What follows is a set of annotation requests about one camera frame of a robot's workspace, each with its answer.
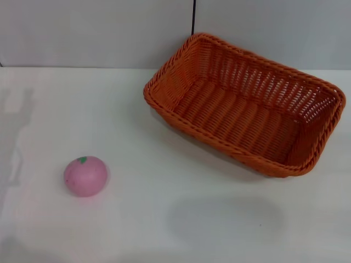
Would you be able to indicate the pink peach toy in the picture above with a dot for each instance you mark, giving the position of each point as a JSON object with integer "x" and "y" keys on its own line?
{"x": 85, "y": 177}

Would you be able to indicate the orange woven plastic basket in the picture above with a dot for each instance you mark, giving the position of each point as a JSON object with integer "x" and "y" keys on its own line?
{"x": 235, "y": 117}

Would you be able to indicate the black vertical wall strip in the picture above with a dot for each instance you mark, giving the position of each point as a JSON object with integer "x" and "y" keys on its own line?
{"x": 193, "y": 16}

